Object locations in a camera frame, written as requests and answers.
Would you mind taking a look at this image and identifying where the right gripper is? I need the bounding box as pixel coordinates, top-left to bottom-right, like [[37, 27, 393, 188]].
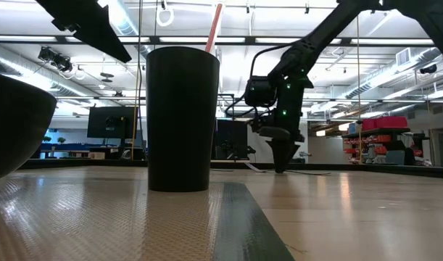
[[249, 85, 306, 174]]

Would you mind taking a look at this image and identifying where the black overhead camera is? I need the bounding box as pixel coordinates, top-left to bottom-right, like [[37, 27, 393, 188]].
[[38, 46, 74, 73]]

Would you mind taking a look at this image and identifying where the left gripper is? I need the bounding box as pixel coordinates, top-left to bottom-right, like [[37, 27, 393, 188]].
[[36, 0, 133, 64]]

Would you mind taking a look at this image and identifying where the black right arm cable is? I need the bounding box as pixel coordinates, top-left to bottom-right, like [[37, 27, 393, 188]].
[[224, 42, 293, 120]]

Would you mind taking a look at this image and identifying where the large red storage bin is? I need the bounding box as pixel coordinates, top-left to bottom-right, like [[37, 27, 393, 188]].
[[375, 115, 409, 130]]

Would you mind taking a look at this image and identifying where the white hanging curtain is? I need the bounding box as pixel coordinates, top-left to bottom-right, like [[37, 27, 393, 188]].
[[247, 120, 278, 164]]

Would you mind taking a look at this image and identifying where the yellow hanging cable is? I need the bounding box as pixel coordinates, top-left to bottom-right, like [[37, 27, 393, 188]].
[[356, 16, 363, 164]]

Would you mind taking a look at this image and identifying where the orange plastic straw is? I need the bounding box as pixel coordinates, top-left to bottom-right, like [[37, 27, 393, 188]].
[[205, 2, 224, 54]]

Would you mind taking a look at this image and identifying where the shelf rack with bins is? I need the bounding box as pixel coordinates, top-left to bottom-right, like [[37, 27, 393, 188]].
[[342, 115, 416, 166]]

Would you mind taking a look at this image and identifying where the beige mat with grey border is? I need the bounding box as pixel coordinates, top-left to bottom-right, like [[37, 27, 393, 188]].
[[0, 173, 297, 261]]

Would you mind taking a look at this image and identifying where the large black monitor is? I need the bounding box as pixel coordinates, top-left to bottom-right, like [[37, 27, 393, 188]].
[[86, 106, 138, 139]]

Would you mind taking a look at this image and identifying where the small black monitor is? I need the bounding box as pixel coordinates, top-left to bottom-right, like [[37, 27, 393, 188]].
[[214, 119, 249, 160]]

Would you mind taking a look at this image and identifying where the tall black plastic cup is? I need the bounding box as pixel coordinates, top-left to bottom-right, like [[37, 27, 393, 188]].
[[146, 46, 221, 193]]

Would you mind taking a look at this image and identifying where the black round bowl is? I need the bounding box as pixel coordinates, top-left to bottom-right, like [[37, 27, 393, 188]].
[[0, 71, 58, 182]]

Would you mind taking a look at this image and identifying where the white ceiling air vent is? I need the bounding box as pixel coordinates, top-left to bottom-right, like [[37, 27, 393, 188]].
[[395, 47, 413, 67]]

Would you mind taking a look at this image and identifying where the black frame crossbeam with lights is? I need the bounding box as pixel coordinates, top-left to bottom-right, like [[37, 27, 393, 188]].
[[0, 34, 443, 46]]

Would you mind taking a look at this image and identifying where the silver ceiling duct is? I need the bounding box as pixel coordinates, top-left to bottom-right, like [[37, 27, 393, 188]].
[[346, 46, 443, 101]]

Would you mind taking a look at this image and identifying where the white hanging ring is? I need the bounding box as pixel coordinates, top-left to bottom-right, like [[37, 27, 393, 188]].
[[155, 5, 175, 28]]

